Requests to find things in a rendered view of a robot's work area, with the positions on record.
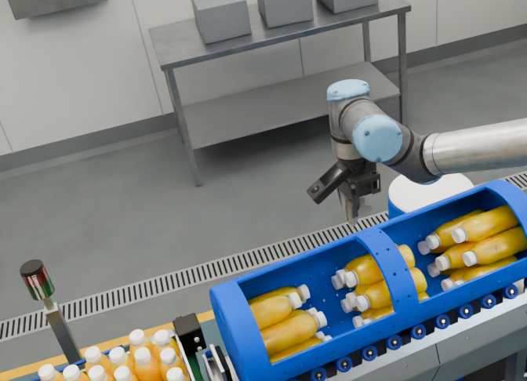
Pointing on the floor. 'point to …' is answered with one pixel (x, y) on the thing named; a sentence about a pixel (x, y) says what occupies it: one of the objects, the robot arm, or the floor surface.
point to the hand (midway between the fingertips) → (349, 222)
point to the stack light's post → (63, 334)
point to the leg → (516, 366)
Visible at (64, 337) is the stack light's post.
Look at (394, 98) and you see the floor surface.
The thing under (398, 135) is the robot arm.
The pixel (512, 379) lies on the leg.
